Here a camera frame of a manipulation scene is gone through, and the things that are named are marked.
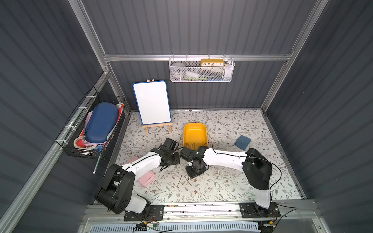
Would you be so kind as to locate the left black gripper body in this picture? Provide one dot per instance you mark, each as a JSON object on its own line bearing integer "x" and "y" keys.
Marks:
{"x": 171, "y": 158}

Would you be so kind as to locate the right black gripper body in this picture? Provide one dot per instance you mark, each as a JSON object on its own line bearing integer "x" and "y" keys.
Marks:
{"x": 196, "y": 168}

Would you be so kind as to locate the yellow plastic storage box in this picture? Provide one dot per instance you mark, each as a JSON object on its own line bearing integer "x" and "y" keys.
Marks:
{"x": 195, "y": 133}

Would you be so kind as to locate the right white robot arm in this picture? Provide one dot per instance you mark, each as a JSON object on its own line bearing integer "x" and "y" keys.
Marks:
{"x": 257, "y": 169}

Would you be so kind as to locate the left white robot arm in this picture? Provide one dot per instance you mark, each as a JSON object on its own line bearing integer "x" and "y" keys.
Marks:
{"x": 116, "y": 191}

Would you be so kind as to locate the small whiteboard on easel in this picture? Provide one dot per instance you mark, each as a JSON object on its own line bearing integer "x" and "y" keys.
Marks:
{"x": 153, "y": 104}

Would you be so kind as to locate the blue oval case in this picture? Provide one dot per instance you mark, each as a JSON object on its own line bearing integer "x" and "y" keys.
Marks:
{"x": 102, "y": 121}

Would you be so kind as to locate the white tape roll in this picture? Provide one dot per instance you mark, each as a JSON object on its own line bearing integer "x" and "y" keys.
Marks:
{"x": 177, "y": 70}

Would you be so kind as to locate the yellow clock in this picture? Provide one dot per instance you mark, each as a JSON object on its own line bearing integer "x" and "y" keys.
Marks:
{"x": 208, "y": 62}

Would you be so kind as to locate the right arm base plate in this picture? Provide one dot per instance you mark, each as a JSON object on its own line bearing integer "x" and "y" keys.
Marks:
{"x": 252, "y": 210}

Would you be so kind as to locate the black wire side basket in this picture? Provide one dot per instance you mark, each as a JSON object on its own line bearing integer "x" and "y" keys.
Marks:
{"x": 73, "y": 141}

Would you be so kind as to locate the white wire wall basket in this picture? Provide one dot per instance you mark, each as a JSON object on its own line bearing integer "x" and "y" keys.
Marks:
{"x": 195, "y": 73}

